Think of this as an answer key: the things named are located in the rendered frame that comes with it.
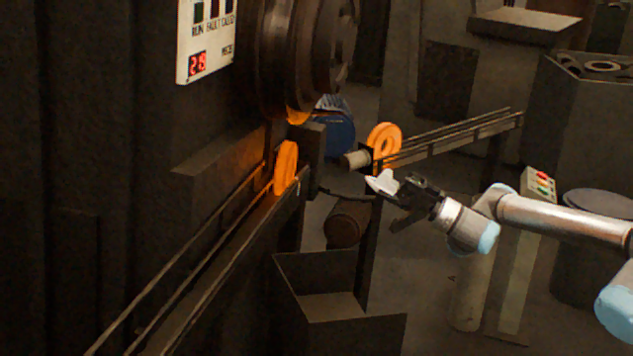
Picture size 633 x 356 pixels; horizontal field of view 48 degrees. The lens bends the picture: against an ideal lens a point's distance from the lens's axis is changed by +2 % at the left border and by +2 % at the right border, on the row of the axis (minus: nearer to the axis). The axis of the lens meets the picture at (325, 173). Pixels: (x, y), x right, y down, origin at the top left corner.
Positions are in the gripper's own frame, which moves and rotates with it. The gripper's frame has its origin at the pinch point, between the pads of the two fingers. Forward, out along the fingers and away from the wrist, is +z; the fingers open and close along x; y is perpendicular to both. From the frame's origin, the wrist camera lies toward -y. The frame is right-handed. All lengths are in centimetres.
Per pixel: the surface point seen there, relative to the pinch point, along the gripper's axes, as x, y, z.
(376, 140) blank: -38.8, -2.8, 4.8
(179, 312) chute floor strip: 61, -20, 20
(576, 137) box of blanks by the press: -193, -7, -78
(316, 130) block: -19.6, -1.7, 21.4
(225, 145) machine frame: 27.8, 2.3, 33.5
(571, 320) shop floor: -86, -48, -94
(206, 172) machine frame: 42, 2, 31
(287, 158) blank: 6.1, -2.9, 22.0
